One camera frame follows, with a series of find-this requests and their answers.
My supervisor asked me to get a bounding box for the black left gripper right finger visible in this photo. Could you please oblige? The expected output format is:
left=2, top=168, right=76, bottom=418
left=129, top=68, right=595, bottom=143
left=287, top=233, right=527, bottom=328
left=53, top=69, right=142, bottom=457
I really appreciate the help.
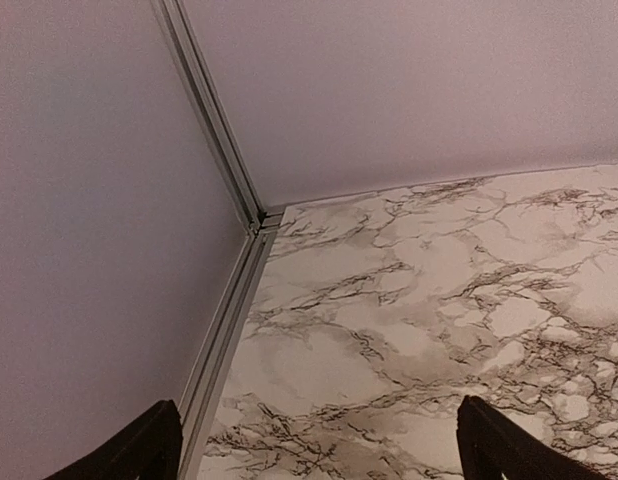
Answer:
left=456, top=395, right=605, bottom=480

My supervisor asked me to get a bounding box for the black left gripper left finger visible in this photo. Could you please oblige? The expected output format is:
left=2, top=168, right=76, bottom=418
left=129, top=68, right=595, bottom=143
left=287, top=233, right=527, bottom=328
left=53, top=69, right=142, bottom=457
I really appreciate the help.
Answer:
left=47, top=400, right=183, bottom=480

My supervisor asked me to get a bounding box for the aluminium frame post left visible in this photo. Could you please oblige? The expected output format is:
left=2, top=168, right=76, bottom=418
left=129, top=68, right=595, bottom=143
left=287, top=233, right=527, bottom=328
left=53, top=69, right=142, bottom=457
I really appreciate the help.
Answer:
left=149, top=0, right=285, bottom=236

